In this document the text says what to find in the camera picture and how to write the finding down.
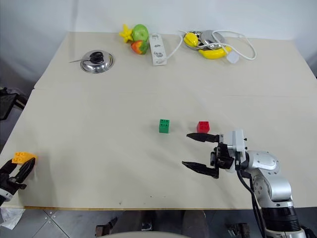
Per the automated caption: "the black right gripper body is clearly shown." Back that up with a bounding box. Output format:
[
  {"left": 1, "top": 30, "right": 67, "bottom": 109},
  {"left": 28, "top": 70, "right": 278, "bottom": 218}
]
[{"left": 210, "top": 142, "right": 235, "bottom": 172}]

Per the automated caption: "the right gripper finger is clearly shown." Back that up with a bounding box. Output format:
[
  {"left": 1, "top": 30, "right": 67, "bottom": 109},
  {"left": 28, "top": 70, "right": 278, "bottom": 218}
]
[
  {"left": 186, "top": 132, "right": 224, "bottom": 144},
  {"left": 181, "top": 161, "right": 219, "bottom": 180}
]

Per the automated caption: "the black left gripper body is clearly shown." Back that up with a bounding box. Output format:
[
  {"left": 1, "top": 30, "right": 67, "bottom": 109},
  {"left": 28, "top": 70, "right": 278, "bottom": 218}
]
[{"left": 0, "top": 174, "right": 28, "bottom": 197}]

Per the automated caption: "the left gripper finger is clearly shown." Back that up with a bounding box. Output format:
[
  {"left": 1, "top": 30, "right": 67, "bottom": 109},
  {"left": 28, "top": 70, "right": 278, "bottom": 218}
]
[
  {"left": 14, "top": 158, "right": 36, "bottom": 184},
  {"left": 0, "top": 159, "right": 19, "bottom": 178}
]

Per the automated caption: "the orange toy brick cube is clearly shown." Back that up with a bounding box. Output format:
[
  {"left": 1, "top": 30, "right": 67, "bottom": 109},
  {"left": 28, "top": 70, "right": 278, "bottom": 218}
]
[{"left": 11, "top": 151, "right": 38, "bottom": 165}]

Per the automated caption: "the red toy brick cube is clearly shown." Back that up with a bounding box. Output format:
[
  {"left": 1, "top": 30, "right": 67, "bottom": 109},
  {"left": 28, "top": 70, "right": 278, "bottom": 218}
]
[{"left": 196, "top": 120, "right": 211, "bottom": 134}]

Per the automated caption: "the crumpled white plastic bag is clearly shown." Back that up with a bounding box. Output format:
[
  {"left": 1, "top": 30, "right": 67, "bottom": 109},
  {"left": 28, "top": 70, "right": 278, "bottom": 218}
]
[{"left": 0, "top": 207, "right": 26, "bottom": 232}]

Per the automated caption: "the green toy brick cube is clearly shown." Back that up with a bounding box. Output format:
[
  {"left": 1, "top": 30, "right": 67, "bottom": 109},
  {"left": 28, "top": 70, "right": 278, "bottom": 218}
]
[{"left": 158, "top": 119, "right": 171, "bottom": 134}]

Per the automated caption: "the black equipment beside table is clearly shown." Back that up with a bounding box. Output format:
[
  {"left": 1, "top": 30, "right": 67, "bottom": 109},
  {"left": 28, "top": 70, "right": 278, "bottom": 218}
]
[{"left": 0, "top": 87, "right": 28, "bottom": 121}]

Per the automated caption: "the yellow toy banana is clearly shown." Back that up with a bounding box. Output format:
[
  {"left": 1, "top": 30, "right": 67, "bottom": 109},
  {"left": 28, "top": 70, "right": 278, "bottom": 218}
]
[{"left": 198, "top": 46, "right": 233, "bottom": 60}]

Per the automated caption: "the steel bowl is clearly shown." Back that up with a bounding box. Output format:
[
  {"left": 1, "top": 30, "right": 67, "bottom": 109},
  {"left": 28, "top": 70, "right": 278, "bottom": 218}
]
[{"left": 182, "top": 30, "right": 223, "bottom": 52}]

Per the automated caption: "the yellow toy lemon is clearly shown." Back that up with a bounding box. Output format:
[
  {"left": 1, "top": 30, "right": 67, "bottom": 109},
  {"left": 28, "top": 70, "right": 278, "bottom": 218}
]
[{"left": 184, "top": 32, "right": 200, "bottom": 48}]

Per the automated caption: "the white power strip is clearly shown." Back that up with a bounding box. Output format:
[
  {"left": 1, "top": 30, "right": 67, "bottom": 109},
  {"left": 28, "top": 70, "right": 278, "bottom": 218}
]
[{"left": 149, "top": 33, "right": 167, "bottom": 66}]

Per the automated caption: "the red toy strawberry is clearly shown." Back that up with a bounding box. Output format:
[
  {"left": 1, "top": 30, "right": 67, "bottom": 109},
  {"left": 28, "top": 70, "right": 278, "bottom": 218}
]
[{"left": 130, "top": 40, "right": 150, "bottom": 55}]

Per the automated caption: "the green toy apple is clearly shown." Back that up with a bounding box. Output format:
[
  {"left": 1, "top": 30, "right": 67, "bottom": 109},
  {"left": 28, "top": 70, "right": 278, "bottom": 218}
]
[{"left": 131, "top": 23, "right": 150, "bottom": 42}]

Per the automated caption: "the yellow toy star fruit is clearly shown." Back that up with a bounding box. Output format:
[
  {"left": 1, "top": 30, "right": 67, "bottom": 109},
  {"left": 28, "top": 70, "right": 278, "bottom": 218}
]
[{"left": 118, "top": 23, "right": 135, "bottom": 44}]

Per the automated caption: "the steel lid with black knob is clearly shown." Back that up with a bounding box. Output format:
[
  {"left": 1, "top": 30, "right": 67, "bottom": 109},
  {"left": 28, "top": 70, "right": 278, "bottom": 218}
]
[{"left": 80, "top": 49, "right": 115, "bottom": 75}]

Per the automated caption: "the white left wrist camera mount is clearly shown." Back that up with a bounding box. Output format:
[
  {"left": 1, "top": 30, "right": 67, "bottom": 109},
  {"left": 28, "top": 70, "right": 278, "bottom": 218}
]
[{"left": 0, "top": 188, "right": 13, "bottom": 202}]

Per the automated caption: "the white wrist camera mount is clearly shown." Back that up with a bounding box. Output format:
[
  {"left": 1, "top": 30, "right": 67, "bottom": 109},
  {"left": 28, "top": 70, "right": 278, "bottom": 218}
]
[
  {"left": 225, "top": 129, "right": 249, "bottom": 173},
  {"left": 0, "top": 188, "right": 13, "bottom": 202}
]

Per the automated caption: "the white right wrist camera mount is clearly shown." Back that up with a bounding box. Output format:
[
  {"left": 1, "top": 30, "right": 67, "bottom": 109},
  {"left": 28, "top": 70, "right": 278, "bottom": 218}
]
[{"left": 225, "top": 129, "right": 249, "bottom": 173}]

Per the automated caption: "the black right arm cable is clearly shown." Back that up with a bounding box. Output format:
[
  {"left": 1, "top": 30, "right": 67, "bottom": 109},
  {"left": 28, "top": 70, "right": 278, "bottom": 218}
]
[{"left": 236, "top": 167, "right": 267, "bottom": 238}]

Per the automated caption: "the white power cable with plug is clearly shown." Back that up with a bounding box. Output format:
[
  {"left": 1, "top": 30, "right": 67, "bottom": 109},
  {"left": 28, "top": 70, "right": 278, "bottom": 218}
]
[{"left": 164, "top": 29, "right": 258, "bottom": 64}]

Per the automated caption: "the dark rusty metal bracket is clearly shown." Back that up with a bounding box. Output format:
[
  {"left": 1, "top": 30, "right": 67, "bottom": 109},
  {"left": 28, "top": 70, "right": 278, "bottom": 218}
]
[{"left": 96, "top": 216, "right": 118, "bottom": 238}]

